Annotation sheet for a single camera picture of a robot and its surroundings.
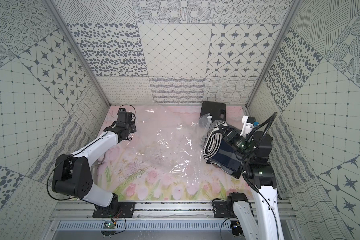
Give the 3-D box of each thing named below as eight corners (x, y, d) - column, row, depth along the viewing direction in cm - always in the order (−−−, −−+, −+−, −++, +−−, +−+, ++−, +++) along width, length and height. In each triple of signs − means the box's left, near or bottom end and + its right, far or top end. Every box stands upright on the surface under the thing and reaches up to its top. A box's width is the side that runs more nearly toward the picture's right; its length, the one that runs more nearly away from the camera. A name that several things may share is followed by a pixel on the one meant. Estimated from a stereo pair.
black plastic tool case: (200, 121, 112) (201, 116, 108) (199, 105, 124) (199, 100, 119) (227, 121, 113) (228, 116, 108) (223, 105, 124) (224, 100, 119)
